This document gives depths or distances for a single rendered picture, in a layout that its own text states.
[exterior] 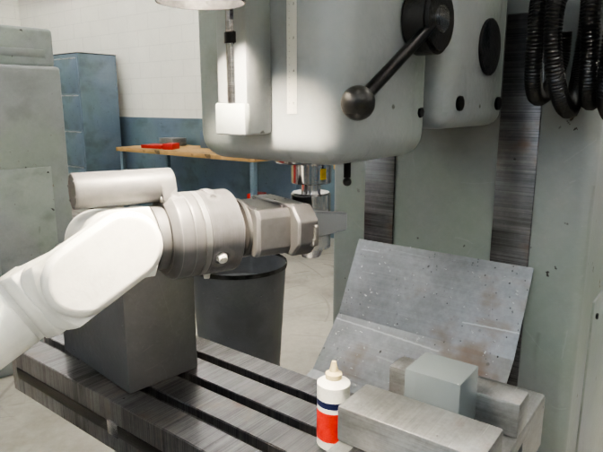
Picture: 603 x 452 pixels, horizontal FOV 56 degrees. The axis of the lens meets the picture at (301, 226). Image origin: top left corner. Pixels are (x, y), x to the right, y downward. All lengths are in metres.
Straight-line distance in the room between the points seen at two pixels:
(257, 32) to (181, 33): 6.75
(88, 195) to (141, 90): 7.38
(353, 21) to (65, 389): 0.70
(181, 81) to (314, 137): 6.76
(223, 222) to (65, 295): 0.16
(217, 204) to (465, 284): 0.52
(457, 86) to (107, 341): 0.60
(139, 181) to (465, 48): 0.40
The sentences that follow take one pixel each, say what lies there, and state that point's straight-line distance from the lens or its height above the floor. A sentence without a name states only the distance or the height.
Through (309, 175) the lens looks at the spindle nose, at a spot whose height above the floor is 1.29.
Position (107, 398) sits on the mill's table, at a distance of 0.88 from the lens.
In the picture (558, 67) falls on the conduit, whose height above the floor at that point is 1.41.
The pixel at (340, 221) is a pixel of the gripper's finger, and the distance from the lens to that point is 0.65.
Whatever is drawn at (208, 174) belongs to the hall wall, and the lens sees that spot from 6.99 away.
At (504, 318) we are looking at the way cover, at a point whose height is 1.04.
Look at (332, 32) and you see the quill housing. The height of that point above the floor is 1.43.
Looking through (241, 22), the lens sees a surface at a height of 1.44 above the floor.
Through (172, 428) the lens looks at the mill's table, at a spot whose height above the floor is 0.96.
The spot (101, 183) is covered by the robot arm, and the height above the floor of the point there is 1.30.
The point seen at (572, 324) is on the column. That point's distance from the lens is 0.97.
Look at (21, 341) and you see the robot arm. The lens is 0.54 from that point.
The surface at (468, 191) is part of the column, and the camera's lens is 0.96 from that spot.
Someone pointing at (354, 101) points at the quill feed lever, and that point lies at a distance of 0.48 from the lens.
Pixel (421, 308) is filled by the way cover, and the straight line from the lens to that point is 0.99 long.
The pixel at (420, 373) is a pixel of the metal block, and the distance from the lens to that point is 0.61.
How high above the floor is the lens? 1.37
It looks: 12 degrees down
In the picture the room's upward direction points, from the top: straight up
